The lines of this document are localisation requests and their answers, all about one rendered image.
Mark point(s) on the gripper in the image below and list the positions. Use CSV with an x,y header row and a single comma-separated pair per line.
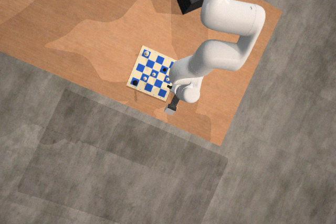
x,y
173,88

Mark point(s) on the blue and cream chessboard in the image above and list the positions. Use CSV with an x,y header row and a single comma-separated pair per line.
x,y
144,67

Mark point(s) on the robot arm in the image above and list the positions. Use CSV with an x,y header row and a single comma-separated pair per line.
x,y
227,16

